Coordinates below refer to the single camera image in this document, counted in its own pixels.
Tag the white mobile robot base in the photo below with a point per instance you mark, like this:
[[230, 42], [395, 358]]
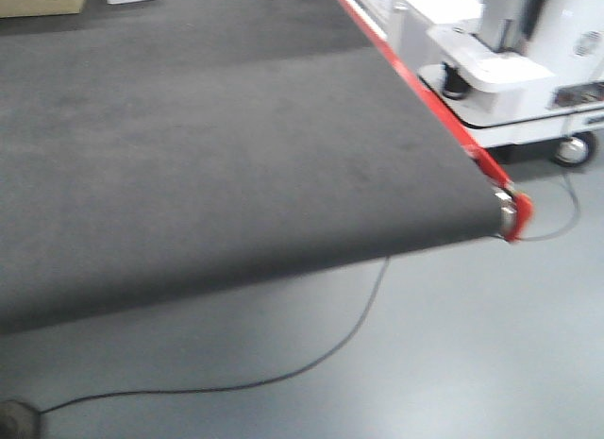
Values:
[[522, 77]]

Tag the black round floor object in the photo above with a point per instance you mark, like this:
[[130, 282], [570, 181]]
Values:
[[20, 421]]

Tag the large brown cardboard box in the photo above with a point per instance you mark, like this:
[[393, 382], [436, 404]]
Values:
[[32, 8]]

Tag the red conveyor side rail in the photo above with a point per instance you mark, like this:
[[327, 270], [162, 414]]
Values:
[[518, 208]]

